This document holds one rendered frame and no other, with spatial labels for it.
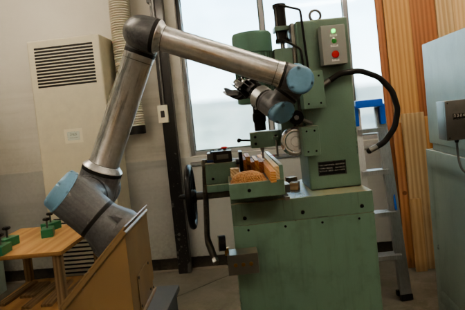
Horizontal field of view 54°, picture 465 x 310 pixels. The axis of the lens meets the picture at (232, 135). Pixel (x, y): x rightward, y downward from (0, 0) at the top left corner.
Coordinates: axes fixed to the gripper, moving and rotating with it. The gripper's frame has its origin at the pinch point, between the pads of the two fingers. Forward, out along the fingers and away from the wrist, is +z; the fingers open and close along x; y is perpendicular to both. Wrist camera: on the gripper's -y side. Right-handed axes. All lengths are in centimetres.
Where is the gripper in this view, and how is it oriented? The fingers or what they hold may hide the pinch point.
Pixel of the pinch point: (235, 79)
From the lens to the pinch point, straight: 191.4
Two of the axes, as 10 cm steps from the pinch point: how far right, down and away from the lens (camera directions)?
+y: -5.6, -4.7, -6.8
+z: -5.0, -4.6, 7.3
